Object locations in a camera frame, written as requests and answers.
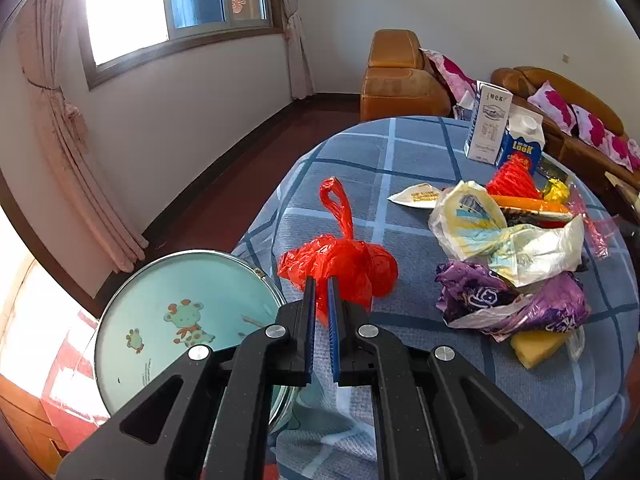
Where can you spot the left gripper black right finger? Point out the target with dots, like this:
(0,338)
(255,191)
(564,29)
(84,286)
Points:
(436,416)

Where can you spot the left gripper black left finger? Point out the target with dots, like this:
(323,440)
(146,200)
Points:
(207,415)

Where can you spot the red plastic bag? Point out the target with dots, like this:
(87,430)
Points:
(364,270)

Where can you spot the pink transparent plastic bag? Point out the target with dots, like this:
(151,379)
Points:
(599,234)

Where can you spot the light blue cartoon trash bin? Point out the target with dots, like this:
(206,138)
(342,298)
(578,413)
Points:
(172,304)

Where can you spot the yellow sponge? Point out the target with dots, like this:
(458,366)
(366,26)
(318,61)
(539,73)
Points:
(535,346)

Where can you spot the purple snack wrapper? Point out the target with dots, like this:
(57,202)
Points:
(476,298)

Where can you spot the blue plaid tablecloth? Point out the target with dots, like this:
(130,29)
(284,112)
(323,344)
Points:
(582,402)

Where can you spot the white yellow plastic bag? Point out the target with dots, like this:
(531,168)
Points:
(470,226)

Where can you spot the white paper food wrapper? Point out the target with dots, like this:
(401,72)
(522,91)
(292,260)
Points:
(419,196)

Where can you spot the orange snack packet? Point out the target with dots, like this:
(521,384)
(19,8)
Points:
(532,209)

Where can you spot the red foil wrapper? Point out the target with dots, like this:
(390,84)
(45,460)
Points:
(513,179)

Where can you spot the yellow foil wrapper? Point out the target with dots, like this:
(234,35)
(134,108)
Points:
(556,191)

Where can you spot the tall white milk carton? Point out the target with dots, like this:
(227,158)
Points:
(488,123)

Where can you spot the blue Look milk carton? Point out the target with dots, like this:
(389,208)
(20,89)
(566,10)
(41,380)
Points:
(523,140)

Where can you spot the pink floral cushion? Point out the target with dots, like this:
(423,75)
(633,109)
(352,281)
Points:
(553,105)
(591,131)

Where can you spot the brown leather armchair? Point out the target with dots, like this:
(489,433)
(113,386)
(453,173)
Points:
(400,80)

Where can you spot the brown leather sofa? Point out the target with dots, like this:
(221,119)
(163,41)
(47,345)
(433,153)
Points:
(594,168)

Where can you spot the pink right curtain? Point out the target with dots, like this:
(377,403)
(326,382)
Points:
(301,82)

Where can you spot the pink curtain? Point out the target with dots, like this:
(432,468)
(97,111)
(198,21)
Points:
(62,131)
(301,82)

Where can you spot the pink left curtain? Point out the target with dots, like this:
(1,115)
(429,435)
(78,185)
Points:
(62,131)

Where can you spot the window with brown frame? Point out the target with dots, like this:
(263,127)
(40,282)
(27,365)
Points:
(118,35)

